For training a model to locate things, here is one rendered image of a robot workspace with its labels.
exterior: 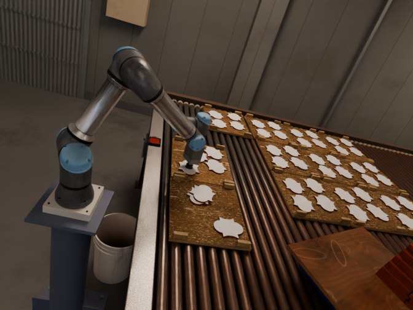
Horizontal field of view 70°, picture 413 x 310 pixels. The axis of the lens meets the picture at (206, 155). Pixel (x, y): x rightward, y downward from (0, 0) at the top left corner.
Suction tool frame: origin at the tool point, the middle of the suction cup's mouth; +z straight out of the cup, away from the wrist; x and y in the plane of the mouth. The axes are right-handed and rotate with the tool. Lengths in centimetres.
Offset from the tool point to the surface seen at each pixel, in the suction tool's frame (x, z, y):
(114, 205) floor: 10, 95, 76
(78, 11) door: 10, -15, 297
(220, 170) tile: -18.0, 0.0, -4.8
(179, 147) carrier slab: -3.6, 1.0, 20.7
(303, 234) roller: -38, 3, -56
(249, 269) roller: 4, 3, -65
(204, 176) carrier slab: -6.0, 1.0, -8.3
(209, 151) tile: -21.6, 0.0, 14.7
